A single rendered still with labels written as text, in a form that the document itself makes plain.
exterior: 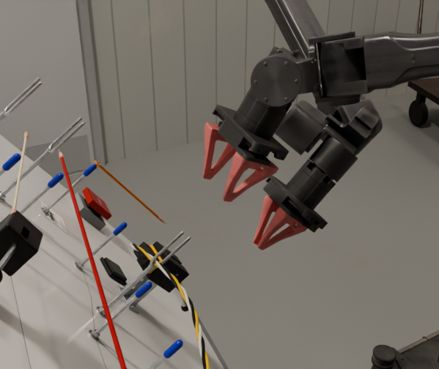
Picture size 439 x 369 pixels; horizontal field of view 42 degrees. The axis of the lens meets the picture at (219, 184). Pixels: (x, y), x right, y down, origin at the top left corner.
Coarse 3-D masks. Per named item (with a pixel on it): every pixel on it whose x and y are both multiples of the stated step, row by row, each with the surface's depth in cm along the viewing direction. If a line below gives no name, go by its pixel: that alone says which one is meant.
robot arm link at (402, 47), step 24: (336, 48) 68; (360, 48) 69; (384, 48) 66; (408, 48) 65; (432, 48) 63; (336, 72) 69; (360, 72) 69; (384, 72) 67; (408, 72) 65; (432, 72) 64; (336, 96) 70
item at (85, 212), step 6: (78, 198) 99; (84, 198) 101; (78, 204) 98; (84, 204) 98; (84, 210) 97; (90, 210) 98; (84, 216) 97; (90, 216) 98; (96, 216) 99; (90, 222) 98; (96, 222) 99; (102, 222) 99
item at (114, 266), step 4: (100, 260) 87; (104, 260) 87; (108, 260) 87; (104, 264) 86; (108, 264) 86; (112, 264) 87; (116, 264) 88; (108, 268) 85; (112, 268) 85; (116, 268) 87; (120, 268) 89; (108, 272) 85; (112, 272) 85; (116, 272) 85; (120, 272) 87; (112, 276) 85; (116, 276) 85; (120, 276) 86; (124, 276) 87; (120, 280) 86; (124, 280) 87; (124, 284) 87
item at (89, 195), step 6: (84, 192) 100; (90, 192) 100; (90, 198) 97; (96, 198) 100; (90, 204) 97; (96, 204) 97; (102, 204) 100; (96, 210) 98; (102, 210) 98; (108, 210) 101; (102, 216) 99; (108, 216) 99
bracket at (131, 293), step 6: (144, 276) 83; (144, 282) 84; (120, 288) 84; (132, 288) 83; (138, 288) 84; (150, 288) 83; (126, 294) 83; (132, 294) 84; (144, 294) 83; (126, 300) 82; (138, 300) 83; (132, 306) 82; (138, 312) 82
